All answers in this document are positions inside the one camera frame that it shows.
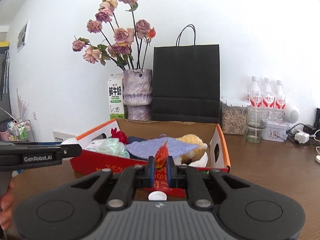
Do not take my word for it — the white plastic bottle cap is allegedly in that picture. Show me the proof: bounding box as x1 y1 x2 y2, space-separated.
148 191 167 201

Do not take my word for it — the orange cardboard box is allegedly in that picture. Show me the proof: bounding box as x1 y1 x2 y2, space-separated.
69 119 232 197

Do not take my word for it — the clear jar of seeds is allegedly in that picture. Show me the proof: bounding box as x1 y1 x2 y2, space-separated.
221 98 250 135

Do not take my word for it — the red-label water bottle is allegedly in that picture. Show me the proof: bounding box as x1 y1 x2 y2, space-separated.
249 76 263 108
263 78 275 108
274 80 286 110

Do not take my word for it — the white round speaker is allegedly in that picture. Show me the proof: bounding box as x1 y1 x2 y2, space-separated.
284 109 299 124

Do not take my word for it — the green white milk carton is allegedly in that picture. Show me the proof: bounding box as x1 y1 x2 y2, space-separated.
107 73 125 119

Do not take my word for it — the middle red-label water bottle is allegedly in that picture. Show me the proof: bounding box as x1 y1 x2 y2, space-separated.
263 78 275 108

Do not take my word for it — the white wet wipes pack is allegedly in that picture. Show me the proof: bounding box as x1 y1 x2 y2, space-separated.
85 139 106 152

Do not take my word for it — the empty drinking glass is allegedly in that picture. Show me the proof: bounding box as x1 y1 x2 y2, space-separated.
245 106 269 143

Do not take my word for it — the pale green bag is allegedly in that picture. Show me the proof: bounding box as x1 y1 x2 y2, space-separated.
97 138 130 159

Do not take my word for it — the white envelope against wall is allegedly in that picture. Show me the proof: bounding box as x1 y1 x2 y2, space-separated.
53 131 76 142

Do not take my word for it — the dried rose bouquet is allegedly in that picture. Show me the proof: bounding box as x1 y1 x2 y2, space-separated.
72 0 156 72

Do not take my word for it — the black paper shopping bag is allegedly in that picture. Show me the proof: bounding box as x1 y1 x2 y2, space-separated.
151 37 221 124

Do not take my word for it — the red orange snack wrapper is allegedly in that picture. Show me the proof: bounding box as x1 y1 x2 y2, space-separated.
153 140 172 193

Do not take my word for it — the white power adapter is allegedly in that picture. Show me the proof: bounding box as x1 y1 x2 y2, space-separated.
294 132 310 144

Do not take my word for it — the red fabric flower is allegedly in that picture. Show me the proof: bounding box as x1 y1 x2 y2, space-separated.
111 128 128 145

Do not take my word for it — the right red-label water bottle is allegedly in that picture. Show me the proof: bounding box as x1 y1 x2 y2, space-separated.
274 80 286 110

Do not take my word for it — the person's left hand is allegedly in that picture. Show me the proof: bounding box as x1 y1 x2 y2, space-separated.
0 178 15 231

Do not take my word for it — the lavender knitted cloth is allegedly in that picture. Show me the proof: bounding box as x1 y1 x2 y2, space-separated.
125 137 199 160

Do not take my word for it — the yellow white plush toy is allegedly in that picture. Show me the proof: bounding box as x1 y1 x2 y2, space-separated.
176 134 208 165

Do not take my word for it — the left red-label water bottle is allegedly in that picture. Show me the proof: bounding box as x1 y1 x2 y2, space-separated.
249 76 263 108

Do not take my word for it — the dark navy folded umbrella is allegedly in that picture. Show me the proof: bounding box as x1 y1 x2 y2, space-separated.
127 136 146 144

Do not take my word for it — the purple textured vase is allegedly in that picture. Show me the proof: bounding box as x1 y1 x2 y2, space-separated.
123 69 152 121

